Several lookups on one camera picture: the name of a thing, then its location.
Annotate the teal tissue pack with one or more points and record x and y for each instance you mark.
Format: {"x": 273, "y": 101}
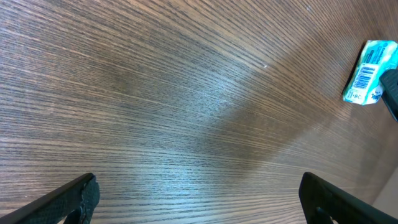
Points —
{"x": 376, "y": 57}

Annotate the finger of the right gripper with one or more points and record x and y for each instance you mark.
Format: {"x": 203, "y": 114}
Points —
{"x": 388, "y": 80}

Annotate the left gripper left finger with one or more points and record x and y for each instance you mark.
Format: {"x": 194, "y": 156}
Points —
{"x": 73, "y": 202}

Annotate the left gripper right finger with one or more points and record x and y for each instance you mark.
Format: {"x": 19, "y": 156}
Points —
{"x": 322, "y": 202}

